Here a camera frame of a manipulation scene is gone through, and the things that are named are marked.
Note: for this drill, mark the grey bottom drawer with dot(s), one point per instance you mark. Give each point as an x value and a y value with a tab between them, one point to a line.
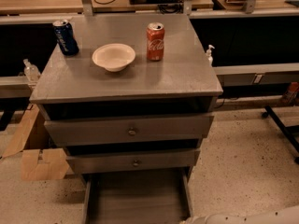
138	197

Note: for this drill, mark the grey drawer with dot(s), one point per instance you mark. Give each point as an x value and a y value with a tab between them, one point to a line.
138	197
132	161
83	132

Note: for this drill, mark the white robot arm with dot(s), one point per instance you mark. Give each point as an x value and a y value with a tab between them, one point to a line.
288	215

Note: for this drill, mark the grey wooden drawer cabinet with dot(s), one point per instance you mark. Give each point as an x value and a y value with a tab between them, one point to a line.
181	83

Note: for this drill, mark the grey middle drawer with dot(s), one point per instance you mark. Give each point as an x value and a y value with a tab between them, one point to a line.
132	161

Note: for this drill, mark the grey top drawer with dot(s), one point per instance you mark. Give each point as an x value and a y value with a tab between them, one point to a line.
83	132

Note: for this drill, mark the white bowl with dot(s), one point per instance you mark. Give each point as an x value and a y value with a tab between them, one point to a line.
113	57

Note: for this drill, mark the red Coca-Cola can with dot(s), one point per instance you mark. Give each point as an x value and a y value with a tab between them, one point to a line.
155	41

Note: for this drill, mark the white pump bottle right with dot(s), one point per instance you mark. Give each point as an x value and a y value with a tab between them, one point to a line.
209	54

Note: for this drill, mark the dark blue soda can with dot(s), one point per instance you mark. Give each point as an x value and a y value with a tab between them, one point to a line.
65	37

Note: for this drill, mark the brown cardboard box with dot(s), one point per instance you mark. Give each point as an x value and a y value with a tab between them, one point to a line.
38	161

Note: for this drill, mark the clear sanitizer bottle left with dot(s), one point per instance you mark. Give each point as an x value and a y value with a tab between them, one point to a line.
31	71

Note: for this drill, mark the black chair leg base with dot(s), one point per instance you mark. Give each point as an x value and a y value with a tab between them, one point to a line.
290	132

